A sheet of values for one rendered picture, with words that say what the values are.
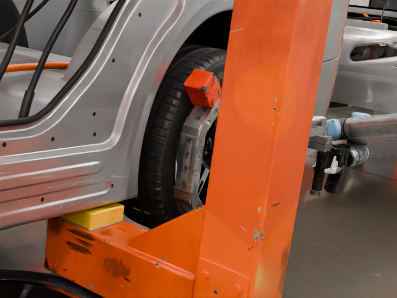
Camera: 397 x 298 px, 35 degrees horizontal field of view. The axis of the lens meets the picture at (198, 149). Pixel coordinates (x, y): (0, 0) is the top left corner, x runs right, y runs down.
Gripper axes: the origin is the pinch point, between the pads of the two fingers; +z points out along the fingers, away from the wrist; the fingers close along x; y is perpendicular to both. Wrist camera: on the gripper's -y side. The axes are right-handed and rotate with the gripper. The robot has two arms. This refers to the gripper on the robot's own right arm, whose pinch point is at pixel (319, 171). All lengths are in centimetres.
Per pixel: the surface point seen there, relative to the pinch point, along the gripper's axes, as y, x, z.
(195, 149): 7.2, -21.0, 43.8
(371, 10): 64, -117, -330
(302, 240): -82, -68, -154
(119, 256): -18, -19, 76
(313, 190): -6.6, -0.2, 2.2
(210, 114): 17.4, -20.8, 39.1
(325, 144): 9.6, 1.3, 2.5
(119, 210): -11, -31, 63
